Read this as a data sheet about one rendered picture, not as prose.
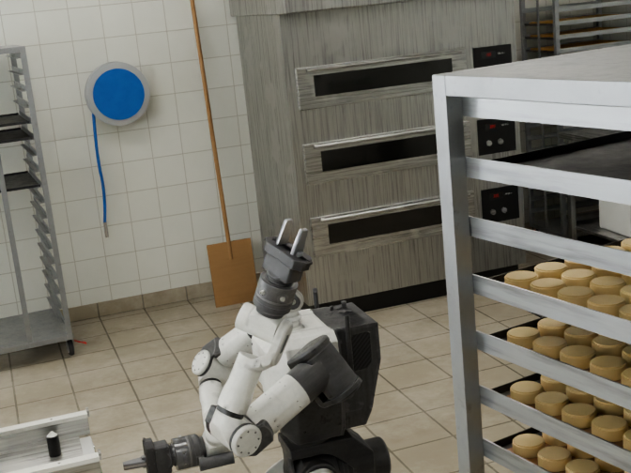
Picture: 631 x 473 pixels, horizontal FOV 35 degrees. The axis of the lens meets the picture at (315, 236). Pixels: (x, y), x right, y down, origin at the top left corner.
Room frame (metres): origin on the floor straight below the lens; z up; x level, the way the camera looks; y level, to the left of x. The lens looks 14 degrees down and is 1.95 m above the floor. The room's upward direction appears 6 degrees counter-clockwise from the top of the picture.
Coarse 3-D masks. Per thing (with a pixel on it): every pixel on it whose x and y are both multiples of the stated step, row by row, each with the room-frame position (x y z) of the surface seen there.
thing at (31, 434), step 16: (64, 416) 2.52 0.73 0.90; (80, 416) 2.52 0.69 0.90; (0, 432) 2.46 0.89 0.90; (16, 432) 2.47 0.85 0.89; (32, 432) 2.48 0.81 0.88; (48, 432) 2.49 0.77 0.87; (64, 432) 2.51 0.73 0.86; (80, 432) 2.52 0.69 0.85; (0, 448) 2.46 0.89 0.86; (16, 448) 2.47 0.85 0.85
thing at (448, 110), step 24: (456, 120) 1.43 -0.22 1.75; (456, 144) 1.43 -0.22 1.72; (456, 168) 1.43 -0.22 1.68; (456, 192) 1.42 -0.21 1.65; (456, 216) 1.42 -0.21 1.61; (456, 240) 1.42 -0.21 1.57; (456, 264) 1.42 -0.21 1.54; (456, 288) 1.42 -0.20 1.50; (456, 312) 1.43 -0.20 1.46; (456, 336) 1.43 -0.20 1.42; (456, 360) 1.43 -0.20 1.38; (456, 384) 1.44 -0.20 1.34; (456, 408) 1.44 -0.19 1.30; (480, 408) 1.43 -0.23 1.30; (456, 432) 1.44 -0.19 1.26; (480, 432) 1.43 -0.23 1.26; (480, 456) 1.43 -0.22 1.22
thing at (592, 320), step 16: (480, 288) 1.42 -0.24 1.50; (496, 288) 1.39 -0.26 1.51; (512, 288) 1.36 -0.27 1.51; (512, 304) 1.36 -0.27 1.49; (528, 304) 1.33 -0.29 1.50; (544, 304) 1.30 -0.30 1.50; (560, 304) 1.27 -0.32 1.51; (576, 304) 1.25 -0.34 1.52; (560, 320) 1.27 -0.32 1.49; (576, 320) 1.25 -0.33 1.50; (592, 320) 1.22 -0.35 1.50; (608, 320) 1.20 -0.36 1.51; (624, 320) 1.17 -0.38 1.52; (608, 336) 1.20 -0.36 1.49; (624, 336) 1.17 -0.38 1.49
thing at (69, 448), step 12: (48, 444) 2.40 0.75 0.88; (60, 444) 2.48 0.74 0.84; (72, 444) 2.47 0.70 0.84; (0, 456) 2.44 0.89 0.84; (12, 456) 2.43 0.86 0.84; (24, 456) 2.42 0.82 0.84; (36, 456) 2.42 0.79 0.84; (48, 456) 2.41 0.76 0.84; (60, 456) 2.40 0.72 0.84; (72, 456) 2.39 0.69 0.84; (0, 468) 2.36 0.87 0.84; (12, 468) 2.36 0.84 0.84
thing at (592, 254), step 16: (480, 224) 1.41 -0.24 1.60; (496, 224) 1.38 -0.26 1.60; (496, 240) 1.38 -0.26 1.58; (512, 240) 1.35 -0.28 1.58; (528, 240) 1.32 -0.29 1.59; (544, 240) 1.30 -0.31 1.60; (560, 240) 1.27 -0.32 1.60; (576, 240) 1.24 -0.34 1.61; (560, 256) 1.27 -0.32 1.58; (576, 256) 1.24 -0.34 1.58; (592, 256) 1.22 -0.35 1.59; (608, 256) 1.19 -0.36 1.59; (624, 256) 1.17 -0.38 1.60; (624, 272) 1.17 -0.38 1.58
